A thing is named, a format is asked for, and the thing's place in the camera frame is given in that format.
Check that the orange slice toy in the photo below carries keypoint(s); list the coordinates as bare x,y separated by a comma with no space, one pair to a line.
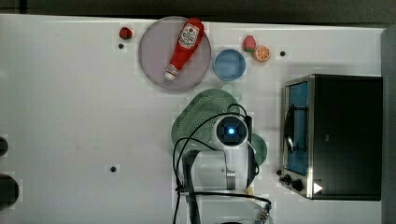
261,54

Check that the black cylinder lower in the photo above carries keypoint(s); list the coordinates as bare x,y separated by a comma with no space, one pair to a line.
9,191

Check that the grey round plate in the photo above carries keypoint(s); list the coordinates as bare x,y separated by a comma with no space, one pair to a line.
156,49

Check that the green plastic strainer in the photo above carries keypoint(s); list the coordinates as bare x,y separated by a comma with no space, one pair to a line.
200,112

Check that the red ketchup bottle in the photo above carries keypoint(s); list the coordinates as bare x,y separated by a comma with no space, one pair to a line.
188,41

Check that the green cup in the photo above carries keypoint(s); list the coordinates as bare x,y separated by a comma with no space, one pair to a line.
260,148

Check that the yellow banana toy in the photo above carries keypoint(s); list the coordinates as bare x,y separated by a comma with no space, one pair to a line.
249,191

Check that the small red strawberry toy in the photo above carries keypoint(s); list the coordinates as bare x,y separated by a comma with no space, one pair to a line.
125,33

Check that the blue bowl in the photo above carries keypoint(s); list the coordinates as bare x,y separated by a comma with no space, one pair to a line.
229,65

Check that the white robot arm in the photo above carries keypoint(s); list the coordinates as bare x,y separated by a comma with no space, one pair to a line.
217,177

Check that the silver black toaster oven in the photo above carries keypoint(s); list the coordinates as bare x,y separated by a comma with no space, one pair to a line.
332,136

